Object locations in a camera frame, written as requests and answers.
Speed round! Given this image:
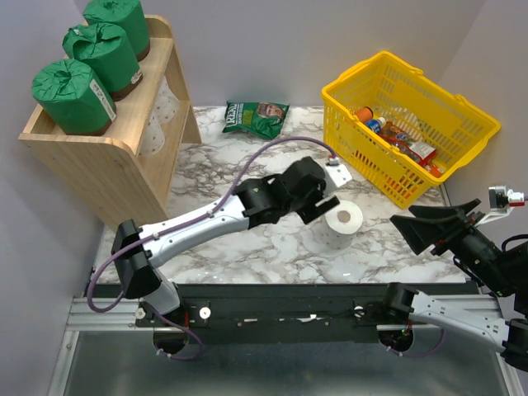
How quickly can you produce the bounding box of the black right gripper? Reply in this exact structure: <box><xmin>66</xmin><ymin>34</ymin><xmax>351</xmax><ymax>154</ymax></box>
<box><xmin>389</xmin><ymin>197</ymin><xmax>517</xmax><ymax>295</ymax></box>

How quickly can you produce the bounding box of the white dotted roll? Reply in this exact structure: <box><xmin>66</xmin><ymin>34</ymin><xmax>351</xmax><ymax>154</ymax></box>
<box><xmin>321</xmin><ymin>200</ymin><xmax>364</xmax><ymax>249</ymax></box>
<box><xmin>153</xmin><ymin>78</ymin><xmax>180</xmax><ymax>125</ymax></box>
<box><xmin>139</xmin><ymin>111</ymin><xmax>165</xmax><ymax>157</ymax></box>

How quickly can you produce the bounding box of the green roll with picture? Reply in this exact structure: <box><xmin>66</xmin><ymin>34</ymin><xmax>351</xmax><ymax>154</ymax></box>
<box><xmin>31</xmin><ymin>59</ymin><xmax>116</xmax><ymax>136</ymax></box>

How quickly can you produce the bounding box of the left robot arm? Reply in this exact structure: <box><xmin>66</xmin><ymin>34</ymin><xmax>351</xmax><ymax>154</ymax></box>
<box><xmin>112</xmin><ymin>157</ymin><xmax>351</xmax><ymax>326</ymax></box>

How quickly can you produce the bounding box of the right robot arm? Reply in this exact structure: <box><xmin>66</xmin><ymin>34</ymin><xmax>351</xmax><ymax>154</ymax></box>
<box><xmin>379</xmin><ymin>191</ymin><xmax>527</xmax><ymax>371</ymax></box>

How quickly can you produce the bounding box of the wooden shelf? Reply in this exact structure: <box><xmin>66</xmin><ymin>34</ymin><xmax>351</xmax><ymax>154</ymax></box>
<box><xmin>19</xmin><ymin>15</ymin><xmax>201</xmax><ymax>229</ymax></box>

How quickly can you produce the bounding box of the red white box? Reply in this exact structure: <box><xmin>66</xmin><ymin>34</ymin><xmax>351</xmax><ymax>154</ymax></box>
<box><xmin>408</xmin><ymin>141</ymin><xmax>437</xmax><ymax>167</ymax></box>

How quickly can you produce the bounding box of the yellow plastic basket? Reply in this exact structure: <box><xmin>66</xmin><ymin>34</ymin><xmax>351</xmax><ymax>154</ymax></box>
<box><xmin>322</xmin><ymin>51</ymin><xmax>501</xmax><ymax>209</ymax></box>

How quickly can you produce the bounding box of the green chips bag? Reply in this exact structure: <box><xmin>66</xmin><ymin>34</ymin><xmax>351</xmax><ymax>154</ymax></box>
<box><xmin>223</xmin><ymin>101</ymin><xmax>290</xmax><ymax>140</ymax></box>

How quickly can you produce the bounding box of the blue label bottle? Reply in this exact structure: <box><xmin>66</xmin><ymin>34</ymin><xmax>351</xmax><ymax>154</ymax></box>
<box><xmin>365</xmin><ymin>116</ymin><xmax>387</xmax><ymax>134</ymax></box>

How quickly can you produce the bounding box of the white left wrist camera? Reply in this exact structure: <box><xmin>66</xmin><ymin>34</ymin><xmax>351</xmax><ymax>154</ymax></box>
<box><xmin>322</xmin><ymin>157</ymin><xmax>352</xmax><ymax>196</ymax></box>

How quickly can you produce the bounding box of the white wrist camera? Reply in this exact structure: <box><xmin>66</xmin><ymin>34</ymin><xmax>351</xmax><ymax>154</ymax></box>
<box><xmin>476</xmin><ymin>186</ymin><xmax>527</xmax><ymax>226</ymax></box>
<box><xmin>322</xmin><ymin>157</ymin><xmax>352</xmax><ymax>196</ymax></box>

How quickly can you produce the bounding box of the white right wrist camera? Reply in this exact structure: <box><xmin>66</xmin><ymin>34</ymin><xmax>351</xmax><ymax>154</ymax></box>
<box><xmin>476</xmin><ymin>186</ymin><xmax>527</xmax><ymax>226</ymax></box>

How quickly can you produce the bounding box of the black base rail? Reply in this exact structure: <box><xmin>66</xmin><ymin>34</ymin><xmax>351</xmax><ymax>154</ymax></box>
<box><xmin>135</xmin><ymin>282</ymin><xmax>413</xmax><ymax>343</ymax></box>

